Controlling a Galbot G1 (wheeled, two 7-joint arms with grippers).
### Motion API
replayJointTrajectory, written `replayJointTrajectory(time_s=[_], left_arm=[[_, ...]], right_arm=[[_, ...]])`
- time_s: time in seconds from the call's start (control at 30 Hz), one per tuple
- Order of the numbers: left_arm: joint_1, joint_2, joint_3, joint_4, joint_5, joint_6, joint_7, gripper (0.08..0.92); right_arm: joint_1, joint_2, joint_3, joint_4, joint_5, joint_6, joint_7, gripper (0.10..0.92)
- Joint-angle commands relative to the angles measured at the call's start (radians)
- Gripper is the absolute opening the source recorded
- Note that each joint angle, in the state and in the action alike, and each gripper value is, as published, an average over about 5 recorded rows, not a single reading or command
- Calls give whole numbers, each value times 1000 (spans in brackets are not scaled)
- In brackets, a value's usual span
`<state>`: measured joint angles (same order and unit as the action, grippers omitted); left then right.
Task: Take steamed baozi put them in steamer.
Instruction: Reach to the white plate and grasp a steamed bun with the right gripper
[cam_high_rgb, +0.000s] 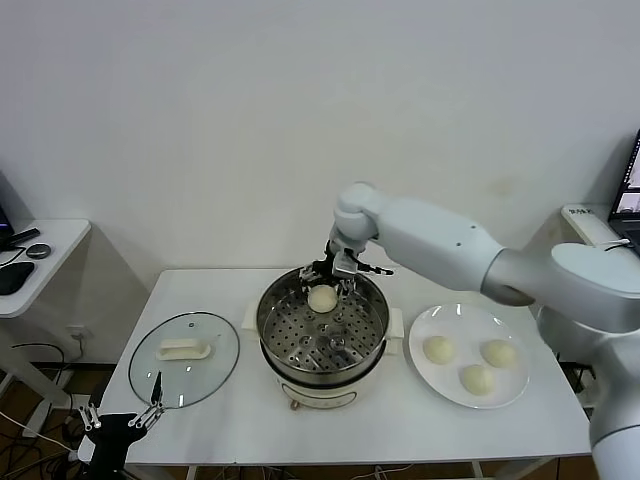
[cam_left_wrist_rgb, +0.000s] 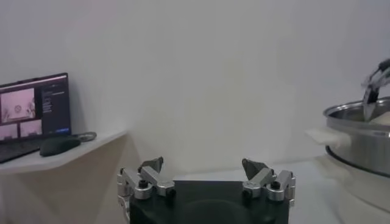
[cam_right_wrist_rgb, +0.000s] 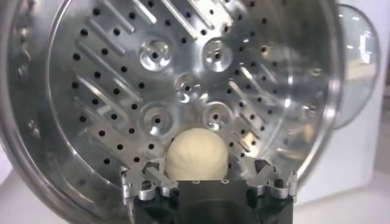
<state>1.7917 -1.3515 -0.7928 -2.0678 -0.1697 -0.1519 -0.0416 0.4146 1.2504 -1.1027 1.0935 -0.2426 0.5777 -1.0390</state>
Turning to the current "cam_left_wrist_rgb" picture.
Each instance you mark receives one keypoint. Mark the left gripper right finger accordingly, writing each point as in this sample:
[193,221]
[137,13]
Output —
[262,178]

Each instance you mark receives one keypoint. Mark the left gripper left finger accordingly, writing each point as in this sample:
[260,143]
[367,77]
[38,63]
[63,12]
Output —
[152,179]

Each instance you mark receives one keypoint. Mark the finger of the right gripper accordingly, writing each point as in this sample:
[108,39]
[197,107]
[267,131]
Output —
[372,94]

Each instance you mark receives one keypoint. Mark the steel perforated steamer basket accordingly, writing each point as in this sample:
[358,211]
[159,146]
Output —
[359,146]

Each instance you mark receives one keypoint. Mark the white work table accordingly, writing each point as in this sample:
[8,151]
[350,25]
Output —
[310,198]

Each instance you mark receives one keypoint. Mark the white electric cooker pot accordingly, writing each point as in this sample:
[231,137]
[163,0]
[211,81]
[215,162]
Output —
[329,137]

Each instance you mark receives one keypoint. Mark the white side desk with mouse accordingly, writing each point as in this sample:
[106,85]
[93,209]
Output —
[91,149]

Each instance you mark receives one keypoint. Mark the black computer mouse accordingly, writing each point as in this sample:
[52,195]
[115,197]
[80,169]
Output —
[59,146]

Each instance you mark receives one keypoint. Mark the dark laptop beside mouse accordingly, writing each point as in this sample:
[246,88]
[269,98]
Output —
[51,106]

